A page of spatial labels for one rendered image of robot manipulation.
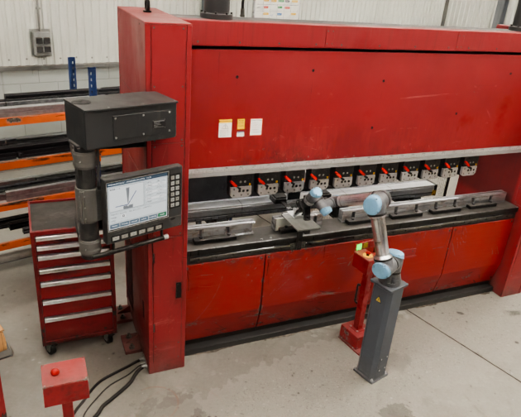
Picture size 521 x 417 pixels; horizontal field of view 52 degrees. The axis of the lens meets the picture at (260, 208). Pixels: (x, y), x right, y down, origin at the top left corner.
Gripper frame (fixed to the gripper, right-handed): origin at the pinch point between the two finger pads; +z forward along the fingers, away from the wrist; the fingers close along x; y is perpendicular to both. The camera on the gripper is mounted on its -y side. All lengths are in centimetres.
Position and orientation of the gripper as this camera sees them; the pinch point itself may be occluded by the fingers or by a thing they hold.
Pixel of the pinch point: (298, 216)
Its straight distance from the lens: 378.6
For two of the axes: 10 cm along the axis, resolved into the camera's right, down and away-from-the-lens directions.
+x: -9.2, 0.9, -3.8
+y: -2.4, -9.0, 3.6
